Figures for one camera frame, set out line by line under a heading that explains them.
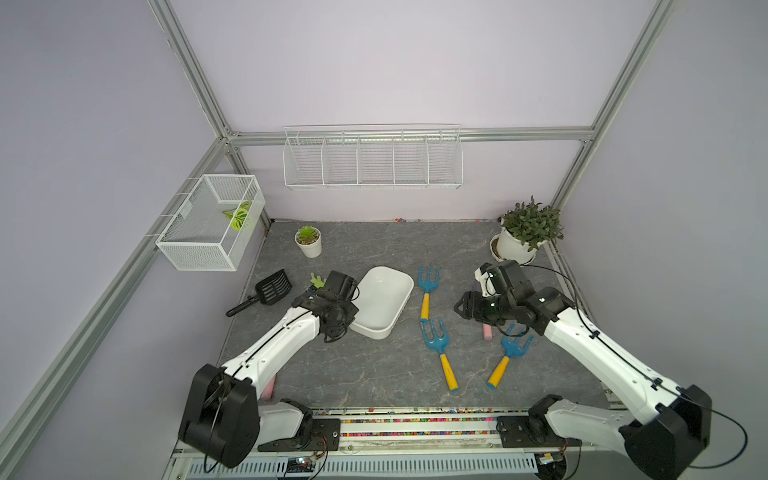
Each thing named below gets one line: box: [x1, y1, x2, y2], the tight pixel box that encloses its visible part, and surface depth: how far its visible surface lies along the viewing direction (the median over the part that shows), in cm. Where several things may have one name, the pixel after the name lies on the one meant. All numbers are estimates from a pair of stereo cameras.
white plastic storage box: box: [349, 265, 415, 340], surface depth 99 cm
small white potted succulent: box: [294, 225, 322, 258], surface depth 107 cm
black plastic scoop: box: [226, 269, 292, 317], surface depth 104 cm
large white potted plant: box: [489, 195, 564, 265], surface depth 96 cm
